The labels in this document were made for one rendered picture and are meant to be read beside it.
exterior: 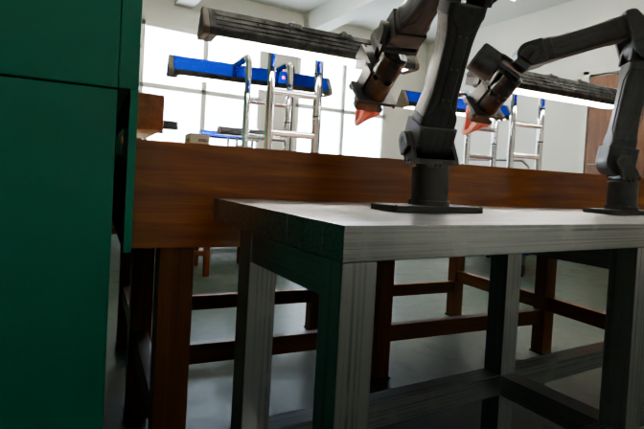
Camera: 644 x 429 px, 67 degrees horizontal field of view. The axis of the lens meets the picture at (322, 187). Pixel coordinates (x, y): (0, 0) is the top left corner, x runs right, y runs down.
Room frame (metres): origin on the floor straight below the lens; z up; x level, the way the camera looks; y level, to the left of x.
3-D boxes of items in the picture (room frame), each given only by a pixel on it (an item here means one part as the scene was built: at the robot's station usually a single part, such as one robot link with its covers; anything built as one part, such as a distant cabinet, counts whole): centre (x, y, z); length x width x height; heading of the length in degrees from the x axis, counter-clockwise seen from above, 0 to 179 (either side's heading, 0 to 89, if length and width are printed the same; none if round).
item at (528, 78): (1.72, -0.84, 1.08); 0.62 x 0.08 x 0.07; 115
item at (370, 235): (1.19, -0.31, 0.65); 1.20 x 0.90 x 0.04; 120
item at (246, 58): (1.74, 0.24, 0.90); 0.20 x 0.19 x 0.45; 115
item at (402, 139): (0.83, -0.18, 0.77); 0.09 x 0.06 x 0.06; 103
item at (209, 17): (1.31, 0.03, 1.08); 0.62 x 0.08 x 0.07; 115
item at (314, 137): (1.38, 0.06, 0.90); 0.20 x 0.19 x 0.45; 115
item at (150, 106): (1.06, 0.41, 0.83); 0.30 x 0.06 x 0.07; 25
